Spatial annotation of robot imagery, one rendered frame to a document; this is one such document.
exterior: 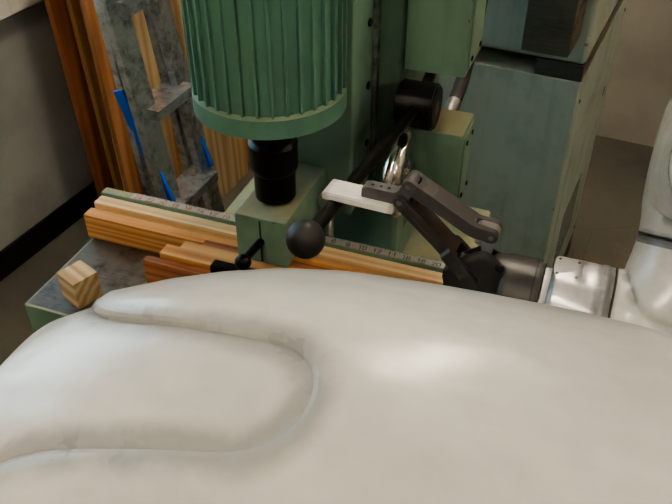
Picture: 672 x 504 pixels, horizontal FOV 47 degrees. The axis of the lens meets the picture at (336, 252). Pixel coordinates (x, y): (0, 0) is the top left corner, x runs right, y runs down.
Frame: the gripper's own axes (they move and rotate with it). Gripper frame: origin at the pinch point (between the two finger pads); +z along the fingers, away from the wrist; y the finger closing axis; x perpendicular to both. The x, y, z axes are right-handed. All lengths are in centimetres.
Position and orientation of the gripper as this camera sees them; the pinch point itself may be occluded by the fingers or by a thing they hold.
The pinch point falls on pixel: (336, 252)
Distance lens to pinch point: 77.4
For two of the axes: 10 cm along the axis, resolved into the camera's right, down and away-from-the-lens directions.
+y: 0.4, -8.3, -5.5
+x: -3.5, 5.0, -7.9
